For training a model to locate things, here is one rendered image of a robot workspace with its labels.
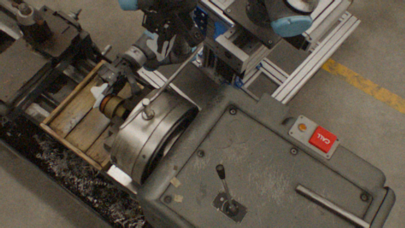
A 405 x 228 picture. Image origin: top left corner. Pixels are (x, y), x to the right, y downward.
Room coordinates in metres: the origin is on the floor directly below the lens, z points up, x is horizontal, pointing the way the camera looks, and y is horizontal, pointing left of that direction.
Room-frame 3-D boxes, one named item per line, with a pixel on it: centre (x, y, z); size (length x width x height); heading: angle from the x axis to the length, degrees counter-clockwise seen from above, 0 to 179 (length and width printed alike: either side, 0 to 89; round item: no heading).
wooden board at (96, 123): (0.58, 0.37, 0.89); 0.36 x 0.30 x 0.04; 150
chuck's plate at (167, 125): (0.42, 0.09, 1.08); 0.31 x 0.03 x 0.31; 150
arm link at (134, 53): (0.72, 0.25, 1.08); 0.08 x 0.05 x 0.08; 60
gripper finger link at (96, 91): (0.57, 0.35, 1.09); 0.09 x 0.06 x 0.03; 150
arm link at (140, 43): (0.79, 0.21, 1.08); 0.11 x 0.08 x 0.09; 150
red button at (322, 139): (0.41, -0.36, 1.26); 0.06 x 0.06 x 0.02; 60
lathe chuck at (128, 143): (0.45, 0.15, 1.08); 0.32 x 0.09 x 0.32; 150
